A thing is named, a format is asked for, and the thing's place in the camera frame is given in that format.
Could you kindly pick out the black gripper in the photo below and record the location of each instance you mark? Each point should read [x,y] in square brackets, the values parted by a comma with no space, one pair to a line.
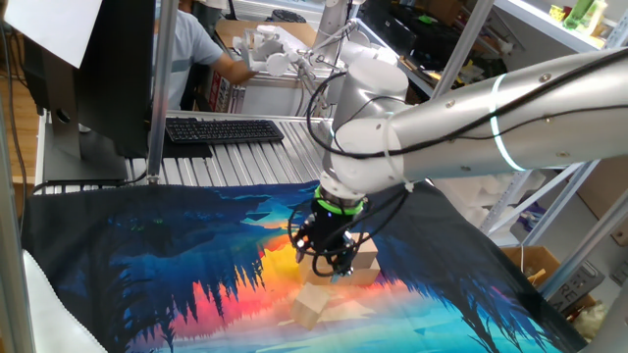
[329,233]

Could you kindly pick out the bare person forearm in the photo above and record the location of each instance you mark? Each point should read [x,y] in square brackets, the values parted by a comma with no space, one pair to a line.
[235,71]

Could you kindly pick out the silver white background robot arm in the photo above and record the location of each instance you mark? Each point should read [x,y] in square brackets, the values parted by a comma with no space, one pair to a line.
[331,19]

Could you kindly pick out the white foam packing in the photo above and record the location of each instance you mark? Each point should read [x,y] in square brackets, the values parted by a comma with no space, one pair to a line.
[466,196]

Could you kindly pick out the black computer keyboard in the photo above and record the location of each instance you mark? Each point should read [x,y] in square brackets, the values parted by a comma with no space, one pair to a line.
[221,131]

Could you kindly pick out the black desk pad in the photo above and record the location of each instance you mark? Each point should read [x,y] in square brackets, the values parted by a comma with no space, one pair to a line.
[186,149]

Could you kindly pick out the forest sunset printed cloth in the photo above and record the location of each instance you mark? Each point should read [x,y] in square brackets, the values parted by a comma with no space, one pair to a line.
[147,255]

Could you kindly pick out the brown cardboard box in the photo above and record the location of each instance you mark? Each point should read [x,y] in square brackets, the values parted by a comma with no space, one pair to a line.
[520,257]
[606,196]

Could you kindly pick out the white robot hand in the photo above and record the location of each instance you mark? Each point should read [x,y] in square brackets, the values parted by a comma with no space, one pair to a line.
[267,49]

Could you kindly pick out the white shelf rack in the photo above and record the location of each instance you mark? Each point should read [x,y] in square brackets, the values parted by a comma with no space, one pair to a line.
[539,195]

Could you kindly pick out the black round device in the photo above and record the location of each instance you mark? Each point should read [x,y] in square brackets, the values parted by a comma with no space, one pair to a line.
[289,16]

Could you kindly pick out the brown cardboard sheet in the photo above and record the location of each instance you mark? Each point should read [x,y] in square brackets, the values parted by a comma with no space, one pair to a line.
[230,29]

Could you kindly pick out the person in light blue shirt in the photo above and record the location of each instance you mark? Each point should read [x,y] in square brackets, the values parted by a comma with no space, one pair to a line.
[191,49]

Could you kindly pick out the black storage crates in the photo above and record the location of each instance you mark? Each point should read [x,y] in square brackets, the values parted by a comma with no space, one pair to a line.
[392,19]

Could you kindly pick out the grey lettered panel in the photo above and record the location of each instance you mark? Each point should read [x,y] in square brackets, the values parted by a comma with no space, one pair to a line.
[574,287]

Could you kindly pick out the small green object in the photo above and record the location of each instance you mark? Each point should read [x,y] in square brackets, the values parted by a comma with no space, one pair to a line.
[427,19]

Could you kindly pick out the black computer monitor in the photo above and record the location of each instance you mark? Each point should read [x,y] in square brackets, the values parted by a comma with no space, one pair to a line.
[118,73]

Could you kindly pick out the white crumpled plastic bag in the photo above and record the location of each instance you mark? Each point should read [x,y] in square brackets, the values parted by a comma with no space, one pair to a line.
[591,318]

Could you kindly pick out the green plastic packaging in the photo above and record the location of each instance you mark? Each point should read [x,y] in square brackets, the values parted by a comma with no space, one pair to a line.
[579,12]

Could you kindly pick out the white paper sheet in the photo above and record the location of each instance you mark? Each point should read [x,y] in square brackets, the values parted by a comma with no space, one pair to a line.
[49,24]

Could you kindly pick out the aluminium frame post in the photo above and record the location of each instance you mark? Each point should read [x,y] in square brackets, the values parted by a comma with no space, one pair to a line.
[162,98]
[12,269]
[461,44]
[584,245]

